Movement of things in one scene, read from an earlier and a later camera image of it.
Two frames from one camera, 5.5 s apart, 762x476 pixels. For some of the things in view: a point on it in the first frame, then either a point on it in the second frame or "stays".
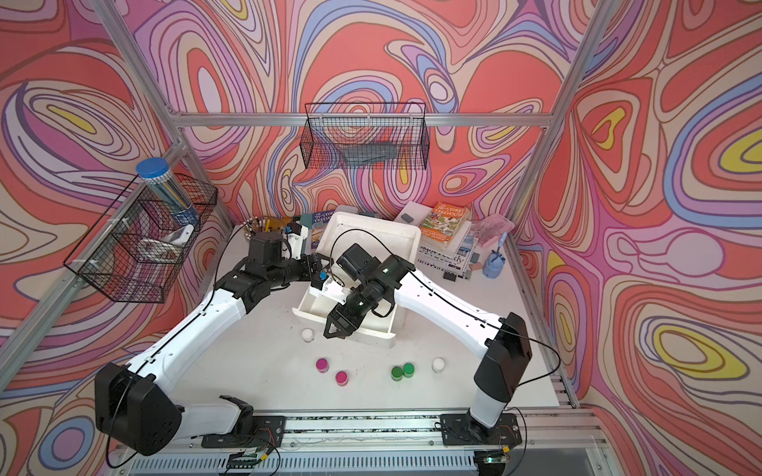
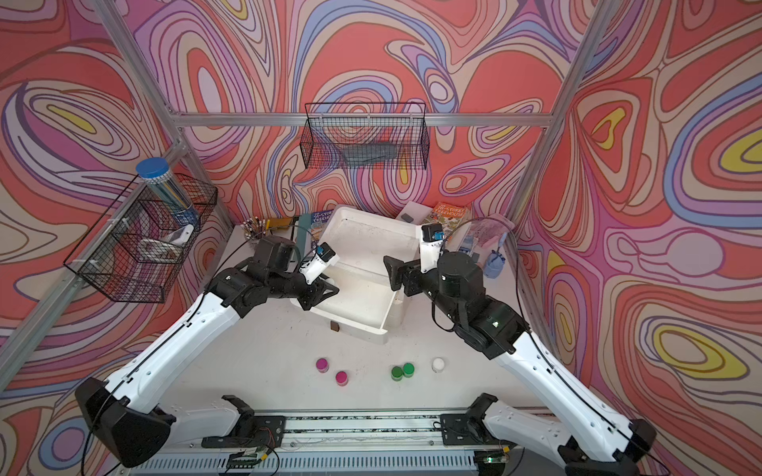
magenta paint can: x=322 y=365 stays
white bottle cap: x=438 y=364 stays
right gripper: x=342 y=317 -> x=398 y=271
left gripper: x=316 y=272 -> x=314 y=296
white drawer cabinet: x=378 y=236 stays
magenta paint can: x=341 y=379 stays
